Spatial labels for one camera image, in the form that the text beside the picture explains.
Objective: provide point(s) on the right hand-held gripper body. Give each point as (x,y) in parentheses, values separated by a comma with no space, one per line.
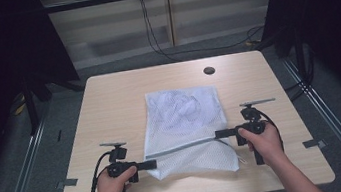
(253,121)

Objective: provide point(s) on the grey tape piece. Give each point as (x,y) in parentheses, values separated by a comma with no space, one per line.
(68,182)
(313,143)

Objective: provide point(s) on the person's right hand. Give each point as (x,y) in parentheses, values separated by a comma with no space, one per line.
(268,146)

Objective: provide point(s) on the white mesh laundry bag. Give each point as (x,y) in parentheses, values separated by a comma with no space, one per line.
(194,160)

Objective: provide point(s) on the white garment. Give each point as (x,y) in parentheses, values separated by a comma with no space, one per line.
(178,106)

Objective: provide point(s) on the black floor tape strip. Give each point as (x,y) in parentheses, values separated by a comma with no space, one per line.
(59,135)

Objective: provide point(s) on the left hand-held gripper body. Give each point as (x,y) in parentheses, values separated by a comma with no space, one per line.
(119,168)

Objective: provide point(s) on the person's left hand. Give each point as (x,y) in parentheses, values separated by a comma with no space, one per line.
(113,191)

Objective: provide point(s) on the black metal stand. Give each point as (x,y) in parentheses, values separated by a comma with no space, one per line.
(30,109)

